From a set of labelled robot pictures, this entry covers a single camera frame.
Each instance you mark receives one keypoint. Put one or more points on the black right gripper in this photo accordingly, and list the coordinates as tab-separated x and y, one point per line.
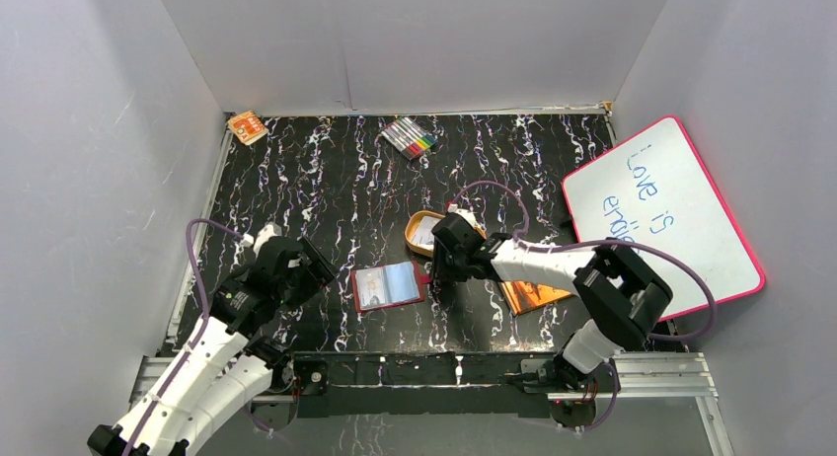
441	271

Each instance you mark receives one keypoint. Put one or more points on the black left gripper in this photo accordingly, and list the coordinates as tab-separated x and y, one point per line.
313	266

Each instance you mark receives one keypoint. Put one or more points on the yellow oval tray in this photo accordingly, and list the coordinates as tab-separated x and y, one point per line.
455	230

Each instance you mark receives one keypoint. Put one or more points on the red leather card holder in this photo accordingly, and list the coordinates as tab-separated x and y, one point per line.
407	284

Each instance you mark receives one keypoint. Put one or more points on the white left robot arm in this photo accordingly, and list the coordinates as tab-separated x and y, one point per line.
226	361

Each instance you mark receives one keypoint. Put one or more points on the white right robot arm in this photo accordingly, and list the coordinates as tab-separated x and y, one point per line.
622	294

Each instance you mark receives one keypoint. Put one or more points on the silver VIP card stack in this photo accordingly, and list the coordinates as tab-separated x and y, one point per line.
422	235

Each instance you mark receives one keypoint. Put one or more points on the small orange card box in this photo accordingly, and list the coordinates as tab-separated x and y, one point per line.
247	127

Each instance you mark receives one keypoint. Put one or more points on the orange paperback book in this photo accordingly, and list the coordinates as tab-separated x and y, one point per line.
523	297

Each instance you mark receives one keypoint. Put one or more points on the pack of coloured markers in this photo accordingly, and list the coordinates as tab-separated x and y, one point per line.
410	139

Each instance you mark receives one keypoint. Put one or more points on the pink framed whiteboard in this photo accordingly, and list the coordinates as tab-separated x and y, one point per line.
654	189

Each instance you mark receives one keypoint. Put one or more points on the black aluminium base frame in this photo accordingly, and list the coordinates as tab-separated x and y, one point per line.
525	384

